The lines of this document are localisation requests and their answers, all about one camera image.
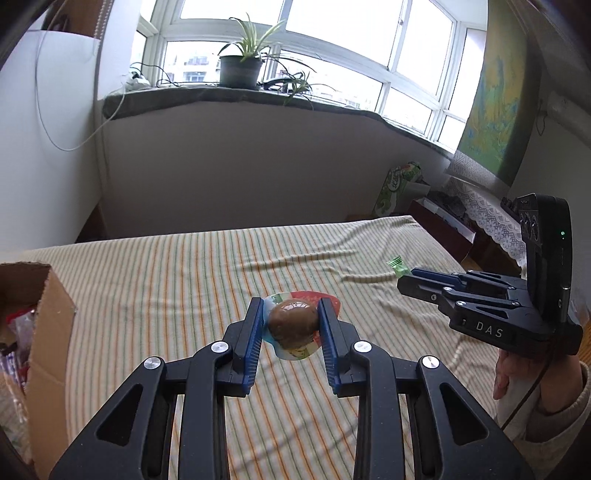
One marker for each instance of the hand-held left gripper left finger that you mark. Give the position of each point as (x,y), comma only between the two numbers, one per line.
(254,341)

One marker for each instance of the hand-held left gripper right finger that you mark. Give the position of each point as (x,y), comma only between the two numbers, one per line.
(328,341)

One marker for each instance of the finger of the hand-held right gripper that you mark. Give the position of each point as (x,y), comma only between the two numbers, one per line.
(434,273)
(434,295)

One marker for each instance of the green snack packet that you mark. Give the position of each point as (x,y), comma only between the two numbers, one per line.
(396,265)

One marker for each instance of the braised egg packet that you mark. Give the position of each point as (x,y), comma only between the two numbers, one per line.
(293,321)

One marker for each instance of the cardboard box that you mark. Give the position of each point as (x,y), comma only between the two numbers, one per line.
(46,350)

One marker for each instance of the person's right forearm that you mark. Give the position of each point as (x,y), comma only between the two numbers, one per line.
(563,424)

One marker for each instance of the person's right hand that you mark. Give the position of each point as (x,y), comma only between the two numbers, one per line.
(512,378)

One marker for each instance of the white lace tablecloth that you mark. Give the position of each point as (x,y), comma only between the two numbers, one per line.
(494,221)

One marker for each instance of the green paper bag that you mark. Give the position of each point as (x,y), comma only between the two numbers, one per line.
(395,189)

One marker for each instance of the grey patterned cloth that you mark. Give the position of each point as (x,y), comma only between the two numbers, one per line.
(466,166)

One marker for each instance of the white pipe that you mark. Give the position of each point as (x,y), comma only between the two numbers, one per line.
(568,106)

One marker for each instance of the small spider plant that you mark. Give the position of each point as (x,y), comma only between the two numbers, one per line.
(298,87)

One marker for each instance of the grey windowsill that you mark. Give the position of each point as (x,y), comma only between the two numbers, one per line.
(258,104)

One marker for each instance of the potted spider plant grey pot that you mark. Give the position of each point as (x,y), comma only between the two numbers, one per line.
(240,69)

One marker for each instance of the white power strip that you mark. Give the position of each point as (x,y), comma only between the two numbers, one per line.
(136,83)

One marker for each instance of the white cabinet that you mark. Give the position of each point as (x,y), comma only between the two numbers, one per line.
(51,138)

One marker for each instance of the wall map poster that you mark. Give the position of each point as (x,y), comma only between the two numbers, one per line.
(498,106)

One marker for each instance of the white window frame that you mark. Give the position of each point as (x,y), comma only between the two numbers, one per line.
(277,39)

